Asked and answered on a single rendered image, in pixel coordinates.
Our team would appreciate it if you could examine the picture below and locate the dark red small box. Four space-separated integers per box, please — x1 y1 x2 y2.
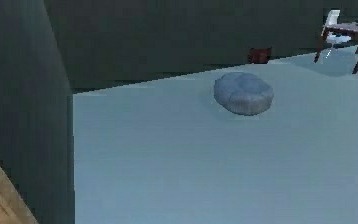
247 47 273 65

